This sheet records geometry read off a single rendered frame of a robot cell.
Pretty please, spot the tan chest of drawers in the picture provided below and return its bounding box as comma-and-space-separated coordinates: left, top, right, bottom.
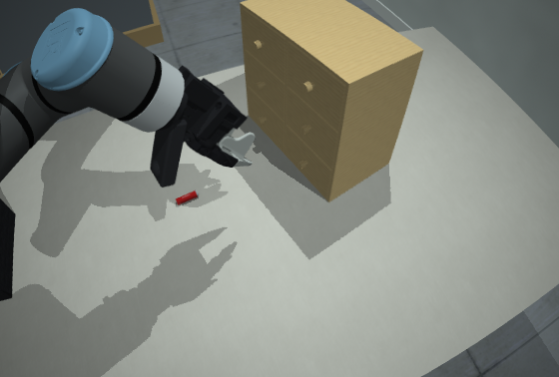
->
240, 0, 423, 202

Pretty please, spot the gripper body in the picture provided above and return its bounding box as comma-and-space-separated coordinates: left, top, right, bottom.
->
160, 65, 247, 156

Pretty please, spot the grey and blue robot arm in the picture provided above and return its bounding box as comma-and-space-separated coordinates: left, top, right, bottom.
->
0, 8, 188, 188

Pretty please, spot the brown wooden drawer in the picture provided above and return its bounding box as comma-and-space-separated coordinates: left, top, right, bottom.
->
287, 42, 346, 129
286, 125, 332, 198
287, 87, 338, 167
243, 8, 285, 80
246, 50, 285, 118
248, 87, 284, 151

